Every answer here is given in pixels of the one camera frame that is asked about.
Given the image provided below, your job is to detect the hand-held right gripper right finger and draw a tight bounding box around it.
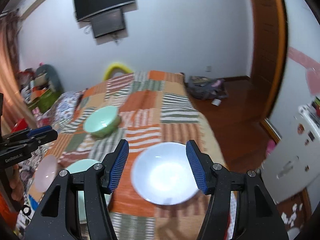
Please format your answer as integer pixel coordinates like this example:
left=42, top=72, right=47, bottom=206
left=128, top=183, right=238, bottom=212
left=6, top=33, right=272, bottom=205
left=186, top=140, right=290, bottom=240

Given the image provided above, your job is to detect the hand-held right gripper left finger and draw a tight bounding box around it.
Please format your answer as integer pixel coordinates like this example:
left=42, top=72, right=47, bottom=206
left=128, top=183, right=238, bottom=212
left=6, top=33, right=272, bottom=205
left=24, top=139, right=130, bottom=240

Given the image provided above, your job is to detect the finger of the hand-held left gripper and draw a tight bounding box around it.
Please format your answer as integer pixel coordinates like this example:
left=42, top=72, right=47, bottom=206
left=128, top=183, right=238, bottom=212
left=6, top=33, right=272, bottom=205
left=11, top=126, right=53, bottom=138
left=4, top=130, right=58, bottom=151

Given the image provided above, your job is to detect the white bowl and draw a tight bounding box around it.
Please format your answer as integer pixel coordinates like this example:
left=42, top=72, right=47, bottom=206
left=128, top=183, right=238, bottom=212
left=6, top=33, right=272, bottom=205
left=131, top=142, right=200, bottom=205

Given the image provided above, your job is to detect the pink bowl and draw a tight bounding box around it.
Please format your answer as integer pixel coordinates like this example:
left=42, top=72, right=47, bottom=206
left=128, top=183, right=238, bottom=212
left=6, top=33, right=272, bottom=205
left=34, top=154, right=58, bottom=193

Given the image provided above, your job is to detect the green plate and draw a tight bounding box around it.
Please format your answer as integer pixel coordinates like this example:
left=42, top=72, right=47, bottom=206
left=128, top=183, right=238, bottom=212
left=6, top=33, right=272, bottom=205
left=65, top=159, right=112, bottom=224

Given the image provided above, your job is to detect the green bowl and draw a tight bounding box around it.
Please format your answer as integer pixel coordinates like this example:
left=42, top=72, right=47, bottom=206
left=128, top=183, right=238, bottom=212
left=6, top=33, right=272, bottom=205
left=83, top=106, right=122, bottom=138

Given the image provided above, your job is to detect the person's left hand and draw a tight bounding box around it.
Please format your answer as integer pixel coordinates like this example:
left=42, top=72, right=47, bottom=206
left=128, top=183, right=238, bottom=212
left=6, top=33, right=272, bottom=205
left=9, top=165, right=25, bottom=205

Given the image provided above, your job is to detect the red box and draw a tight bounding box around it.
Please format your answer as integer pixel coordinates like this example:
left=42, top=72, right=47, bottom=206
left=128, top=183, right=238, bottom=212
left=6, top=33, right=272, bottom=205
left=12, top=119, right=28, bottom=133

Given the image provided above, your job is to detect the green storage box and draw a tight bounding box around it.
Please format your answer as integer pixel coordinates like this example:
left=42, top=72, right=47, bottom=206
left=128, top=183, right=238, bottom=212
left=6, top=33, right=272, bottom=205
left=27, top=87, right=57, bottom=113

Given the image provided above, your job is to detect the floral patterned quilt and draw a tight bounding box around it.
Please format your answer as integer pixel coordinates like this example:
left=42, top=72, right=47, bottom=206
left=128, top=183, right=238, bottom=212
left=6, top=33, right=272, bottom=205
left=15, top=91, right=84, bottom=230

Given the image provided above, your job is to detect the heap of assorted toys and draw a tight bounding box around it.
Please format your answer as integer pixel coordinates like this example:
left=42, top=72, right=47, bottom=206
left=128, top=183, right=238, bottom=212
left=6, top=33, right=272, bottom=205
left=17, top=69, right=38, bottom=90

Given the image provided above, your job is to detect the grey plush toy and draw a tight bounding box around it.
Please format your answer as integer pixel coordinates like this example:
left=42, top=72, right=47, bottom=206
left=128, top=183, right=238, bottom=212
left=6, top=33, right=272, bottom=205
left=36, top=64, right=64, bottom=94

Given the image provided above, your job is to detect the brown curtain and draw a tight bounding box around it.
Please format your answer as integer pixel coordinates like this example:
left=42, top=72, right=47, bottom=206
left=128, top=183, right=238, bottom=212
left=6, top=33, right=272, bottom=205
left=0, top=11, right=38, bottom=130

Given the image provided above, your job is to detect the striped patchwork blanket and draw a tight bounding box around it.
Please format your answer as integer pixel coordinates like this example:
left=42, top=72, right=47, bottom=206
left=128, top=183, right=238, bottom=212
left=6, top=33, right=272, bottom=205
left=27, top=70, right=228, bottom=240

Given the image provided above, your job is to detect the dark backpack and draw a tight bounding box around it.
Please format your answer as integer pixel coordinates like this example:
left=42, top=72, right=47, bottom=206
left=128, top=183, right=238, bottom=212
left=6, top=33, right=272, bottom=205
left=186, top=76, right=228, bottom=100

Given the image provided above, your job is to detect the white refrigerator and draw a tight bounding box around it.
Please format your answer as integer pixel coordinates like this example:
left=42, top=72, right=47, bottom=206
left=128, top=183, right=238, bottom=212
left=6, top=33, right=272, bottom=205
left=261, top=104, right=320, bottom=204

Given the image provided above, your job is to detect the yellow foam tube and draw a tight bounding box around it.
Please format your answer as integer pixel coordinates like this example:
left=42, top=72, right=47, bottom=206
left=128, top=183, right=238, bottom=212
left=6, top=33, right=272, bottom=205
left=104, top=61, right=134, bottom=80

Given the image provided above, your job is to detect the brown patterned floor mat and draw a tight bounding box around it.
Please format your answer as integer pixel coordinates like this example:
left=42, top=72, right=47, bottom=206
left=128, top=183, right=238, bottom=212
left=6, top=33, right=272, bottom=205
left=277, top=195, right=313, bottom=233

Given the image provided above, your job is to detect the brown wooden door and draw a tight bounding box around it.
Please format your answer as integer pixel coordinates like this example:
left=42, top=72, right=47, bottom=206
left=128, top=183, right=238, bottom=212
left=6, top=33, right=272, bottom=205
left=246, top=0, right=282, bottom=117

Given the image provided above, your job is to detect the wooden wardrobe with white doors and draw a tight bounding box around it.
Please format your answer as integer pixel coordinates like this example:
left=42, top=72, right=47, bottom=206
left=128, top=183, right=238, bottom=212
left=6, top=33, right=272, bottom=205
left=270, top=0, right=320, bottom=143

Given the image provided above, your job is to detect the small black wall monitor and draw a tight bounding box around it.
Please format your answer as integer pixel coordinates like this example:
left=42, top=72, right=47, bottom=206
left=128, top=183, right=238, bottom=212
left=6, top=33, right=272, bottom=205
left=90, top=8, right=127, bottom=39

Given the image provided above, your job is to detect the black wall television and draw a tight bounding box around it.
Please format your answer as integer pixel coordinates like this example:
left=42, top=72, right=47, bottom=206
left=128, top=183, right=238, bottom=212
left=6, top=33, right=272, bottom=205
left=72, top=0, right=137, bottom=22

